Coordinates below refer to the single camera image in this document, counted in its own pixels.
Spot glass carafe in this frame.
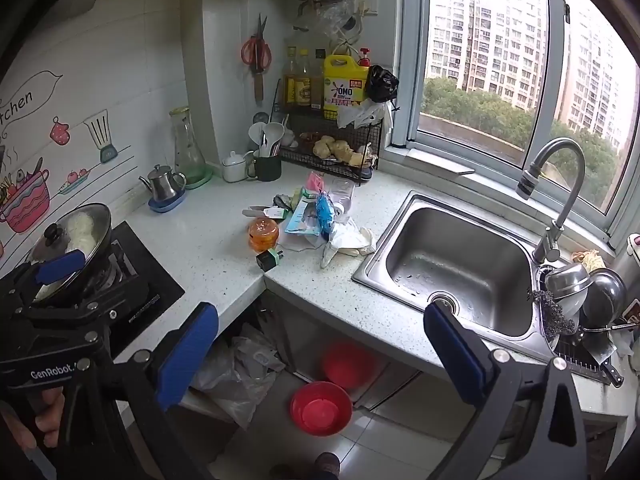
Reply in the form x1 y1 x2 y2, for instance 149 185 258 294
169 106 207 181

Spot black-handled cleaver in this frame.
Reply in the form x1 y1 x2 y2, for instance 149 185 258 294
582 340 625 388

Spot black dish rack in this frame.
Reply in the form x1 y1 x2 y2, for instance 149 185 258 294
550 330 616 386

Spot crumpled white plastic bag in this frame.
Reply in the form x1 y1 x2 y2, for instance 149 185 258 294
320 220 377 267

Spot person's left hand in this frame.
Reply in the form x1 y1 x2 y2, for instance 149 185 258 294
7 387 66 453

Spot glass wok lid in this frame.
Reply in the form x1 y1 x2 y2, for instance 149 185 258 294
27 203 112 301

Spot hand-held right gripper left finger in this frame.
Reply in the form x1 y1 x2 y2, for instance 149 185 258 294
107 301 221 480

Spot white kitchen appliance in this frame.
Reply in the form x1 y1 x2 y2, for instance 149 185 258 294
612 232 640 301

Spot red-handled scissors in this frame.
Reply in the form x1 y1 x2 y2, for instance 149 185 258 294
241 14 273 72

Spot clear plastic bag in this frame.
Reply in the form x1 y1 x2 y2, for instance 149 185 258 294
295 0 362 41

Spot clear plastic bottle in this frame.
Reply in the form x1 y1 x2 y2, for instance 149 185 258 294
330 180 357 216

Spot window frame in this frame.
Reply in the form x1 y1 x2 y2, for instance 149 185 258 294
392 0 640 241

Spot steel wool scrubber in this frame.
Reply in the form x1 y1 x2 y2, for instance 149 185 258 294
532 290 578 336

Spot black plastic bag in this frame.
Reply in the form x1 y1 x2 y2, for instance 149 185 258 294
365 65 400 103

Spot blue saucer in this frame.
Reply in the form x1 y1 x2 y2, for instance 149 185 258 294
148 190 187 213

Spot yellow detergent jug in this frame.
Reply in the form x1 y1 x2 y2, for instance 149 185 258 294
323 54 371 128

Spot steel teapot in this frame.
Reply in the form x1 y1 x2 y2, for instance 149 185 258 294
139 164 187 203

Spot black mug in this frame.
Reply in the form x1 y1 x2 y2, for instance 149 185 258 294
246 150 283 182

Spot red plastic bin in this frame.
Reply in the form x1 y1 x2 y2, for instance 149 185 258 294
290 381 353 436

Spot translucent plastic bag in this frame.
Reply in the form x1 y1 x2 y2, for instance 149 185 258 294
190 322 286 428

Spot black gas stove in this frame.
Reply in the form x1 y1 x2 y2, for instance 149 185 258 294
80 221 186 361

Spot black wire rack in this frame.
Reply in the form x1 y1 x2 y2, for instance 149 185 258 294
272 77 396 171

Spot dark steel bowl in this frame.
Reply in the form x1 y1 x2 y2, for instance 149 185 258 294
582 268 627 328

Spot orange plastic jar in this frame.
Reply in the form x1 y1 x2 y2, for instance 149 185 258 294
248 217 280 253

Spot black green charger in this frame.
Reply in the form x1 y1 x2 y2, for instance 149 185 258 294
256 248 281 273

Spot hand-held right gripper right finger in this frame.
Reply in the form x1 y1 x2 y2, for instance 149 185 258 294
422 301 590 480

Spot cooking oil bottle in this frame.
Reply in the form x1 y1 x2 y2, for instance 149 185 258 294
295 49 313 106
311 49 327 110
283 46 301 111

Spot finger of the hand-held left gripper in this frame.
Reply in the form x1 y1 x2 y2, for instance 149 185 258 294
27 280 151 324
0 249 87 311

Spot stainless steel sink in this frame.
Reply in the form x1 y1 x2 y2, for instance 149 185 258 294
352 190 551 356

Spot person's slipper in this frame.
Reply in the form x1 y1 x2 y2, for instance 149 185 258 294
315 452 342 480

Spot light blue box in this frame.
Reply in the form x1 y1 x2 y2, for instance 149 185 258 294
285 200 321 237

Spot shiny steel bowl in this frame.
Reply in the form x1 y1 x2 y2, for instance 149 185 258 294
545 262 591 307

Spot steel faucet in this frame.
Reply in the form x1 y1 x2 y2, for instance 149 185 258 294
516 138 587 265

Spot kitchen wall sticker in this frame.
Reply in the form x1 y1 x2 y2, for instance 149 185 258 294
0 70 138 261

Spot white lidded jar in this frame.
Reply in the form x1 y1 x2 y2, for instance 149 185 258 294
221 151 248 183

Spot black wok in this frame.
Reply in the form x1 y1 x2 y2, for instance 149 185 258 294
30 205 115 307

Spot blue packet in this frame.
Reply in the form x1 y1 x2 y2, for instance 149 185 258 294
316 195 335 236

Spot green saucer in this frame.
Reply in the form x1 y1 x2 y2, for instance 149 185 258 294
182 167 213 190

